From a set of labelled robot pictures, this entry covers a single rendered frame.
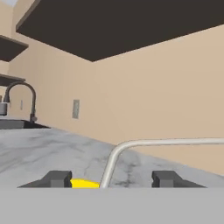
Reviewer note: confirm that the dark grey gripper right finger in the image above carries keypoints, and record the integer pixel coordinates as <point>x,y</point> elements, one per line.
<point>166,179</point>

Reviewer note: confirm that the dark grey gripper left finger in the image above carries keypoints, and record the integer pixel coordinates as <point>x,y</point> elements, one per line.
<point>57,179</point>

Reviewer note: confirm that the yellow round object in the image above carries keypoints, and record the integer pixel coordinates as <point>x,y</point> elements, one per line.
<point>84,184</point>

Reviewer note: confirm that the dark sink basin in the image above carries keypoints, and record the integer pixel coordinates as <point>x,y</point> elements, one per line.
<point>20,124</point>

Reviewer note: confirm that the dark curved tap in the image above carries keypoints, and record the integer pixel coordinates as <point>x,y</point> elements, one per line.
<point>30,99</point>

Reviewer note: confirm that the grey metal pot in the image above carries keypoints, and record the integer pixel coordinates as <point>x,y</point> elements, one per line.
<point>2,108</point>

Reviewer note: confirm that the grey wall socket plate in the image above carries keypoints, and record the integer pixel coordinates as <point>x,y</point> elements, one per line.
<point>75,109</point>

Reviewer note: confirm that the small grey wall switch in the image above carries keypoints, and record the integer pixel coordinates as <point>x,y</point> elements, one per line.
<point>21,105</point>

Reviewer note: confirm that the dark brown wall shelf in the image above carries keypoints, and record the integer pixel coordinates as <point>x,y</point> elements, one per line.
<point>10,48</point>
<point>8,79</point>

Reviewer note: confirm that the dark brown wall cupboard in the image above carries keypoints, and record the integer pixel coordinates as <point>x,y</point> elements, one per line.
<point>116,26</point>

